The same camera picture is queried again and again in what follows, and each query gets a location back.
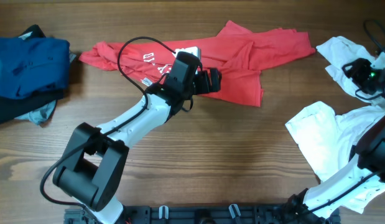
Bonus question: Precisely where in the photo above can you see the red printed t-shirt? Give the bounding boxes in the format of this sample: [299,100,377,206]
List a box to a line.
[80,21,315,107]

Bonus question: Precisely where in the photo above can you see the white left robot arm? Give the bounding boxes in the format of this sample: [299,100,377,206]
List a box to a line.
[50,68,221,223]

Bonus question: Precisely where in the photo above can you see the white crumpled garment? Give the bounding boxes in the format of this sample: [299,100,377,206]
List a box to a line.
[284,35,385,215]

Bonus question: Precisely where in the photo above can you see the blue folded garment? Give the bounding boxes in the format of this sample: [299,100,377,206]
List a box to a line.
[0,37,70,100]

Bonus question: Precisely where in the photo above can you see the black folded garment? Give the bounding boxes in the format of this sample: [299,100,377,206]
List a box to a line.
[0,24,70,125]

